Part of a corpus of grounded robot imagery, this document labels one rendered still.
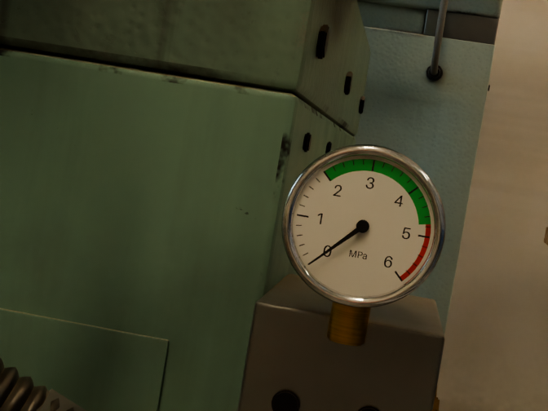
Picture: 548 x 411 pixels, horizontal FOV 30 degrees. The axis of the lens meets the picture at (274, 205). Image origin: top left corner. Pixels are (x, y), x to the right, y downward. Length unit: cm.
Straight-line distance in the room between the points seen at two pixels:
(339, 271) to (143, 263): 11
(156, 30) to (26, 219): 11
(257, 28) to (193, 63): 3
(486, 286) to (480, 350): 18
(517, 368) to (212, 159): 249
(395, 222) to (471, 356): 252
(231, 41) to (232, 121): 4
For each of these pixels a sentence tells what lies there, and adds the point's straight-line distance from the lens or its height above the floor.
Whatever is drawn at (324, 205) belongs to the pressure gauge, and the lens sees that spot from 40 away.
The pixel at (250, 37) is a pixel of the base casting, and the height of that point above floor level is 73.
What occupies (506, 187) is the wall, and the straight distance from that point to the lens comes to 288.
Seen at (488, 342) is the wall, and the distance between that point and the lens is 291.
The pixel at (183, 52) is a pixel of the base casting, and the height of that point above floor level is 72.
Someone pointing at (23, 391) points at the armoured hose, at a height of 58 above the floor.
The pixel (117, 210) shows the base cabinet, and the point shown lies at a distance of 48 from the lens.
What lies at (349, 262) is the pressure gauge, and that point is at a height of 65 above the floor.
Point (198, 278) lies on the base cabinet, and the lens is 47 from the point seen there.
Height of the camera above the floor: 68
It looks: 3 degrees down
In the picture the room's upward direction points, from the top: 9 degrees clockwise
